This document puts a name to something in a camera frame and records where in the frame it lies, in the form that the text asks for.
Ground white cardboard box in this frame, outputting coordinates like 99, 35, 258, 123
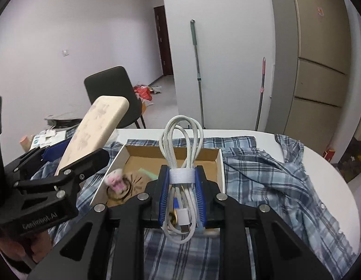
89, 144, 226, 207

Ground blue plaid shirt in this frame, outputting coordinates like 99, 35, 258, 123
30, 134, 359, 280

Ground red plastic bag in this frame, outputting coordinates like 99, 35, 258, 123
133, 84, 154, 102

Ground grey round tray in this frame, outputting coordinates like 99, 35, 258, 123
43, 112, 83, 129

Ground white printed packets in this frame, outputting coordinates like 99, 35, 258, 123
30, 130, 67, 149

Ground pink plush hair tie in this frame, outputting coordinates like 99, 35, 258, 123
104, 168, 131, 200

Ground cream patterned tissue pack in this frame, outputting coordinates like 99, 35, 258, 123
55, 96, 130, 175

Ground pink-handled broom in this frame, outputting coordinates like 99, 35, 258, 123
254, 57, 267, 132

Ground person's left hand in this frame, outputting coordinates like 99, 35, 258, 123
0, 233, 54, 264

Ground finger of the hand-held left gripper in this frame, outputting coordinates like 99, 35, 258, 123
14, 148, 110, 202
4, 140, 73, 178

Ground black chair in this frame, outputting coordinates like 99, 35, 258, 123
84, 66, 146, 129

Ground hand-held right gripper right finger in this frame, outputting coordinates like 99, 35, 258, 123
195, 166, 334, 280

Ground dark wooden door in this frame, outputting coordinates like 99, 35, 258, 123
154, 5, 174, 76

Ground beige drawer cabinet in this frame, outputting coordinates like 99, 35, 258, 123
282, 0, 354, 149

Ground green-handled mop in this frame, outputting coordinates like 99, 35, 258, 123
190, 19, 205, 129

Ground white cable bundle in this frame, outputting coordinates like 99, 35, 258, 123
159, 115, 206, 244

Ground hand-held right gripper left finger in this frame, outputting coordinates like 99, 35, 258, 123
29, 165, 172, 280

